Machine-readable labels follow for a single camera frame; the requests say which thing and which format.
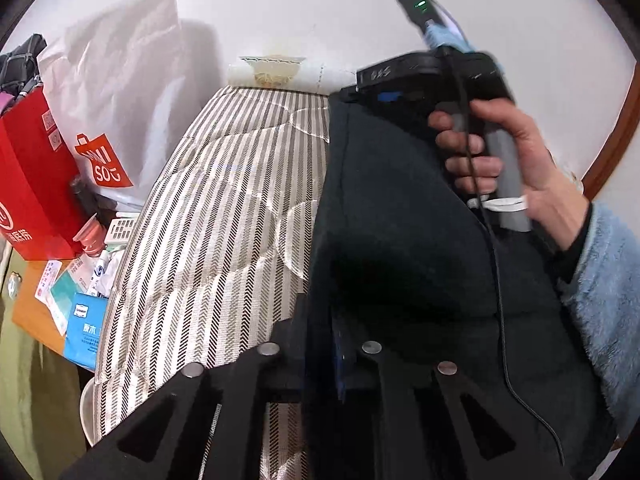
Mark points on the white plastic shopping bag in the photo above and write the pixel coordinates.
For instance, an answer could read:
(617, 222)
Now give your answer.
(130, 90)

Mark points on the wooden door frame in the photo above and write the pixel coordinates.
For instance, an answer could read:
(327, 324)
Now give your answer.
(612, 145)

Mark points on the dark navy garment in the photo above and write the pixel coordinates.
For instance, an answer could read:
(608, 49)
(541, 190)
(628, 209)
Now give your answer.
(400, 240)

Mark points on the checked dark cloth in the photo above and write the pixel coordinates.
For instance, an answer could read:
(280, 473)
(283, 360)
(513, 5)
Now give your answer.
(20, 65)

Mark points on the white remote control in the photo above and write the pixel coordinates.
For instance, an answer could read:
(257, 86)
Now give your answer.
(121, 228)

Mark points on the striped mattress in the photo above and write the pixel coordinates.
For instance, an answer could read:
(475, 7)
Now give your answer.
(210, 220)

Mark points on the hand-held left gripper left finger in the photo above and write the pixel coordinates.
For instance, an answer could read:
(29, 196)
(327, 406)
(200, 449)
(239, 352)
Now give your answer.
(200, 410)

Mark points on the person's right forearm blue sleeve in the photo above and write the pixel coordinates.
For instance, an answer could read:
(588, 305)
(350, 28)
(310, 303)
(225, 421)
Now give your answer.
(607, 300)

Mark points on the pink and white card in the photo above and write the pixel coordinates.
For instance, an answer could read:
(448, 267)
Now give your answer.
(52, 282)

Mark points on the green blanket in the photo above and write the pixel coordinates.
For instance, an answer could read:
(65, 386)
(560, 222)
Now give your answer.
(35, 400)

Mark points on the person's right hand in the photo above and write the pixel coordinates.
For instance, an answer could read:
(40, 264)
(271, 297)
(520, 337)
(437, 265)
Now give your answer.
(540, 180)

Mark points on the white bin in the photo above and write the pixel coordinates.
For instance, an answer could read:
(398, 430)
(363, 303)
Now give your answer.
(90, 410)

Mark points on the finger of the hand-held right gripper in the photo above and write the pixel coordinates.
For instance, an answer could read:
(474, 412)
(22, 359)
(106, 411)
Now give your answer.
(387, 96)

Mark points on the white packet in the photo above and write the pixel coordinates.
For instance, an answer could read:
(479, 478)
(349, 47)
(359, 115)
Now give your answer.
(102, 270)

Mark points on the small pale toy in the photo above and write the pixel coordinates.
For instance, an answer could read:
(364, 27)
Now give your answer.
(14, 286)

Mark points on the teal packet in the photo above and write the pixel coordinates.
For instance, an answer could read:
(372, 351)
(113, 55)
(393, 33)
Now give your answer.
(66, 300)

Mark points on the blue tissue packet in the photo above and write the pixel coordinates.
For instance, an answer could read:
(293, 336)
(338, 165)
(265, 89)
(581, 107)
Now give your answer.
(86, 332)

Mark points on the red paper bag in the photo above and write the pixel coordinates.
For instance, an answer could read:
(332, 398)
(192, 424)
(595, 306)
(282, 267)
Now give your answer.
(35, 180)

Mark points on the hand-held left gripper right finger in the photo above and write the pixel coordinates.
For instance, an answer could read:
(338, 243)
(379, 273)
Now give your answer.
(340, 365)

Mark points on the dark bottle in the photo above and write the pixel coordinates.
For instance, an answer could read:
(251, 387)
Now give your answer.
(85, 197)

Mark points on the wooden nightstand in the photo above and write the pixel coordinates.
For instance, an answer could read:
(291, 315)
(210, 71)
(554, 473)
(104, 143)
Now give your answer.
(35, 317)

